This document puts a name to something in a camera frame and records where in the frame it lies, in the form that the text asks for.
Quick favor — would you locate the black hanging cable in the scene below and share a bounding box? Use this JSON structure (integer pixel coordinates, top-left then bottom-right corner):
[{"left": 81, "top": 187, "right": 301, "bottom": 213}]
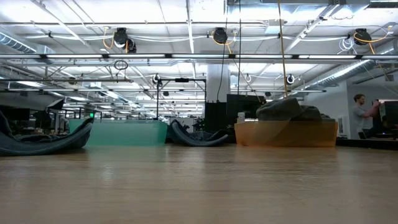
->
[{"left": 216, "top": 40, "right": 227, "bottom": 102}]

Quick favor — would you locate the orange plastic bin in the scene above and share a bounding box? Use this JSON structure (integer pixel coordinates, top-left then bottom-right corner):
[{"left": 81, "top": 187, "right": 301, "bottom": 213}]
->
[{"left": 234, "top": 120, "right": 339, "bottom": 148}]

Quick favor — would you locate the blue denim baseball cap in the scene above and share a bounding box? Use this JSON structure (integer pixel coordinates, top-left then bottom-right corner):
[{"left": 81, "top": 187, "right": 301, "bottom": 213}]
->
[
  {"left": 167, "top": 119, "right": 230, "bottom": 147},
  {"left": 0, "top": 110, "right": 95, "bottom": 157}
]

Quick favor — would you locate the teal plastic bin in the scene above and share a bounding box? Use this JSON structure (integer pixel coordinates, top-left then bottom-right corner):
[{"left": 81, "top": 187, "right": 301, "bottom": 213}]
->
[{"left": 68, "top": 119, "right": 169, "bottom": 147}]

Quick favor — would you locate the person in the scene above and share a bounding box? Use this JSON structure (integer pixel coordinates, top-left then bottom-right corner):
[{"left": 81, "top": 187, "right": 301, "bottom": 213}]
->
[{"left": 353, "top": 93, "right": 382, "bottom": 140}]

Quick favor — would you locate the black monitor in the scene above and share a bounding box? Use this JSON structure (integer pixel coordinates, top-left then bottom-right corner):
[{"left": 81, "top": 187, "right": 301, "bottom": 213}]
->
[
  {"left": 203, "top": 101, "right": 228, "bottom": 133},
  {"left": 372, "top": 99, "right": 398, "bottom": 128},
  {"left": 226, "top": 93, "right": 267, "bottom": 121}
]

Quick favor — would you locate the long ceiling light bar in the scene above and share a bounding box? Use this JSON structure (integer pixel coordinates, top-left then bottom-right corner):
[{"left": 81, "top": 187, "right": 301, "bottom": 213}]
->
[{"left": 0, "top": 53, "right": 398, "bottom": 60}]

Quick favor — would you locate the black ceiling cable reel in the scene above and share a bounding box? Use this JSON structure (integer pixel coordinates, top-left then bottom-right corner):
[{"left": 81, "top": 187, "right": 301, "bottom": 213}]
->
[
  {"left": 353, "top": 27, "right": 373, "bottom": 46},
  {"left": 212, "top": 27, "right": 229, "bottom": 45},
  {"left": 112, "top": 27, "right": 137, "bottom": 54}
]

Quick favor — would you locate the yellow power cable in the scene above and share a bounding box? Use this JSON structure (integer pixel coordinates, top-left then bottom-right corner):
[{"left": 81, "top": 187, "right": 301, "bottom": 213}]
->
[{"left": 277, "top": 0, "right": 293, "bottom": 99}]

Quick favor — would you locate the silver ventilation duct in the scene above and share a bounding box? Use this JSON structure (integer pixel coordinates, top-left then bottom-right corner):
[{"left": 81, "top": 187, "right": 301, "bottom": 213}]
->
[
  {"left": 0, "top": 30, "right": 55, "bottom": 55},
  {"left": 306, "top": 39, "right": 398, "bottom": 90}
]

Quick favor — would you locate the black stand frame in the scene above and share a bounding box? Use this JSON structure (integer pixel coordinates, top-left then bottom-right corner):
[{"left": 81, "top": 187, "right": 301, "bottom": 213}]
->
[{"left": 156, "top": 78, "right": 207, "bottom": 121}]

